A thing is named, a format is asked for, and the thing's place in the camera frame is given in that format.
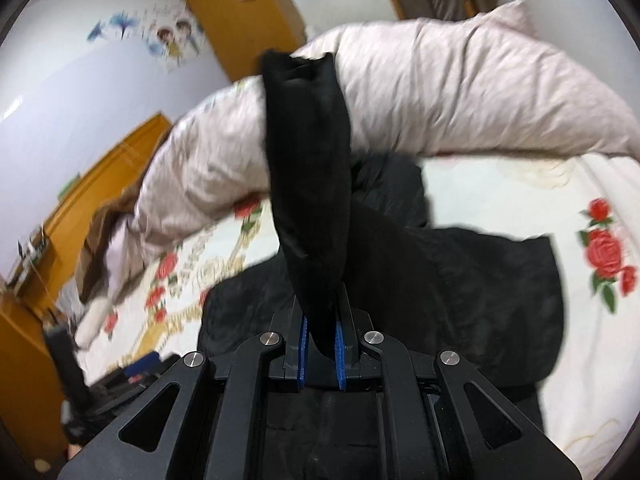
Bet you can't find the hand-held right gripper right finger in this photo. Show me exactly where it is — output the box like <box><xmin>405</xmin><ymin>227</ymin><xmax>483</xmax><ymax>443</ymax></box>
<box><xmin>334</xmin><ymin>284</ymin><xmax>583</xmax><ymax>480</ymax></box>

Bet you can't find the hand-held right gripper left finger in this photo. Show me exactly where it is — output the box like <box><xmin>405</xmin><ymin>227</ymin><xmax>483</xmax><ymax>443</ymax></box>
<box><xmin>57</xmin><ymin>310</ymin><xmax>308</xmax><ymax>480</ymax></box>

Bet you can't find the black quilted jacket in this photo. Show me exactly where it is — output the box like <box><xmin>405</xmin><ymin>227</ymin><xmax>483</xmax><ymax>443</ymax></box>
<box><xmin>197</xmin><ymin>50</ymin><xmax>566</xmax><ymax>480</ymax></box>

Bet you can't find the orange wooden bedside cabinet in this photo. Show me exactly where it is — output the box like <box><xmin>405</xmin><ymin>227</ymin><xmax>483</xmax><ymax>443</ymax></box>
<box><xmin>0</xmin><ymin>287</ymin><xmax>68</xmax><ymax>461</ymax></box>

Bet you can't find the pale pink cloth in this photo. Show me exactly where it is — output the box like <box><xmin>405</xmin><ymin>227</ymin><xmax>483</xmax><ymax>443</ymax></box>
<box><xmin>75</xmin><ymin>220</ymin><xmax>148</xmax><ymax>351</ymax></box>

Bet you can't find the brown cloth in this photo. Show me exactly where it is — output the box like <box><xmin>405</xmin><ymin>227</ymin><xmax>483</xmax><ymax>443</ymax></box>
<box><xmin>75</xmin><ymin>185</ymin><xmax>143</xmax><ymax>301</ymax></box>

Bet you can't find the orange wooden headboard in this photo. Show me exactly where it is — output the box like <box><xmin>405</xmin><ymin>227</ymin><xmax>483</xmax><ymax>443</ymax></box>
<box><xmin>40</xmin><ymin>112</ymin><xmax>173</xmax><ymax>261</ymax></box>

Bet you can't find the white rose print bedsheet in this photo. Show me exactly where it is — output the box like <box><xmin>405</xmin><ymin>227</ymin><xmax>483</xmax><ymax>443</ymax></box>
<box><xmin>75</xmin><ymin>152</ymin><xmax>640</xmax><ymax>461</ymax></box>

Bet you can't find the pink patterned quilt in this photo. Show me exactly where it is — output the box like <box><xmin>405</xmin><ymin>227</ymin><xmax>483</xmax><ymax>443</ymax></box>
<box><xmin>135</xmin><ymin>0</ymin><xmax>640</xmax><ymax>261</ymax></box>

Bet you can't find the orange wooden wardrobe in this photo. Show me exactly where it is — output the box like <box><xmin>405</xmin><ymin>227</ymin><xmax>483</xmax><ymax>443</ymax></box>
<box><xmin>184</xmin><ymin>0</ymin><xmax>307</xmax><ymax>83</ymax></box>

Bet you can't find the cartoon couple wall sticker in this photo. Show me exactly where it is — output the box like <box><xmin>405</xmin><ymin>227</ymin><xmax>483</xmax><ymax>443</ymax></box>
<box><xmin>87</xmin><ymin>0</ymin><xmax>206</xmax><ymax>73</ymax></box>

